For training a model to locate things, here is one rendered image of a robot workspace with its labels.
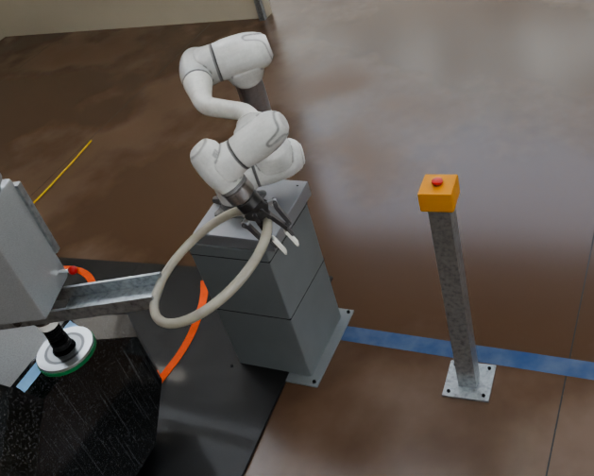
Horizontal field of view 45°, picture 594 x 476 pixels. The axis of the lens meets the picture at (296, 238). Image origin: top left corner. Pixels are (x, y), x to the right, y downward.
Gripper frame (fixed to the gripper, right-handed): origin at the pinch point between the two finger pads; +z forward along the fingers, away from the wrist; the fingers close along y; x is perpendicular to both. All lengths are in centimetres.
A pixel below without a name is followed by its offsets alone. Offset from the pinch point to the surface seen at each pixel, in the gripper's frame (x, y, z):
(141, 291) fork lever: -10, 51, -11
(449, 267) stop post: -28, -31, 65
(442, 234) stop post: -26, -37, 49
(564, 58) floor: -286, -159, 165
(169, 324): 19.1, 37.7, -10.2
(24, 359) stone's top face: -26, 113, -9
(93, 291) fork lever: -17, 67, -18
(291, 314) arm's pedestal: -62, 39, 65
